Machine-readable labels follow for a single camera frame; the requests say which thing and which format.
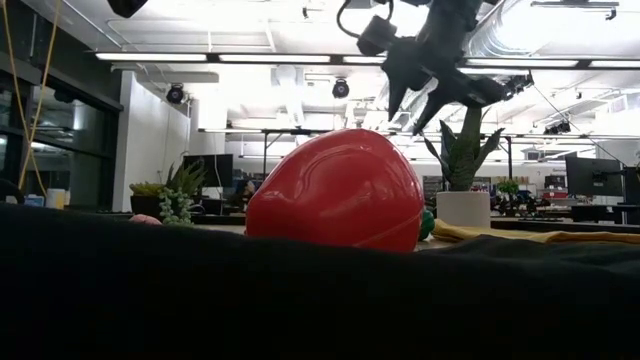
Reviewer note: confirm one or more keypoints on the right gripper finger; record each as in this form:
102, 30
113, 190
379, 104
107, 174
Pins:
400, 95
432, 107

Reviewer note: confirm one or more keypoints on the green toy bell pepper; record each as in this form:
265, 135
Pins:
427, 225

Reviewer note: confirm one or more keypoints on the pink toy peach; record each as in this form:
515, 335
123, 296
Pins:
145, 220

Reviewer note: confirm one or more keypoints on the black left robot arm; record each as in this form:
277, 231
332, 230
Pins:
127, 6

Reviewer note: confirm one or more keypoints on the black ceiling spotlight cluster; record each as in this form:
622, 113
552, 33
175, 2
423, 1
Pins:
557, 128
520, 84

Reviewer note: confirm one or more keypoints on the snake plant in white pot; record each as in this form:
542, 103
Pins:
462, 210

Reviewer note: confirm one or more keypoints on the small green potted plant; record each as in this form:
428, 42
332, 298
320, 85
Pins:
508, 186

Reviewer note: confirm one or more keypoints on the red toy bell pepper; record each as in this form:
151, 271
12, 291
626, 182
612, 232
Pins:
335, 195

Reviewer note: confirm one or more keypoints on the yellow cloth napkin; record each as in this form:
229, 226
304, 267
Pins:
500, 234

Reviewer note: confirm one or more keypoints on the black computer monitor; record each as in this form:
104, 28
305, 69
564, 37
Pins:
632, 185
207, 170
592, 175

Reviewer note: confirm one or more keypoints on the long ceiling light fixture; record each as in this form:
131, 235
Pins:
150, 57

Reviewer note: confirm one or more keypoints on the succulents in black pot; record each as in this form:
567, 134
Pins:
150, 205

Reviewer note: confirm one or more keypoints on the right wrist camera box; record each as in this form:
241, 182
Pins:
377, 36

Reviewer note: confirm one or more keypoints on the silver ventilation duct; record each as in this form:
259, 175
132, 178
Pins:
500, 35

